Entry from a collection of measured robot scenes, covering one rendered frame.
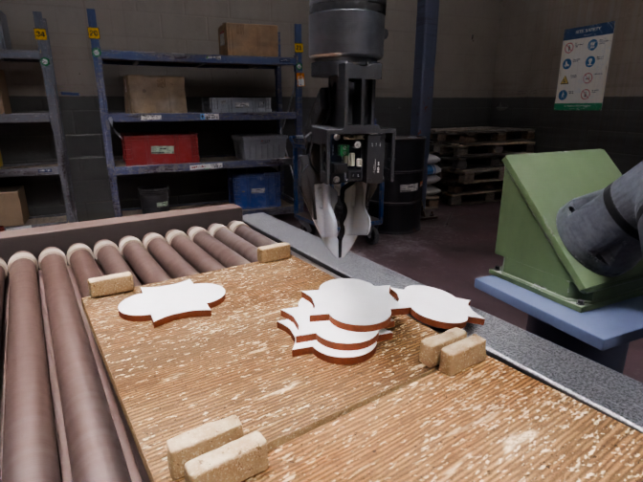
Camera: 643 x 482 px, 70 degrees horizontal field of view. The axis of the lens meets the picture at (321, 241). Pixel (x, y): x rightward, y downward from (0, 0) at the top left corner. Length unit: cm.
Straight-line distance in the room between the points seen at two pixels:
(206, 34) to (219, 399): 492
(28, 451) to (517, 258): 80
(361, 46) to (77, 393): 44
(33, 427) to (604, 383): 57
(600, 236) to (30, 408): 81
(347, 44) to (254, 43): 423
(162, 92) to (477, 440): 432
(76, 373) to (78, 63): 464
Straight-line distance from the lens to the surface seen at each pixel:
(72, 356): 62
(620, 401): 58
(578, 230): 87
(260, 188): 476
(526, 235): 92
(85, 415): 52
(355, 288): 62
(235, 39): 464
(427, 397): 47
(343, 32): 46
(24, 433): 52
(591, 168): 108
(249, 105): 462
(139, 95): 451
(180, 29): 521
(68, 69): 512
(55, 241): 109
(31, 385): 59
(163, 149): 449
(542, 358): 61
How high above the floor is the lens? 121
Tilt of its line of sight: 17 degrees down
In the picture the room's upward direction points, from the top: straight up
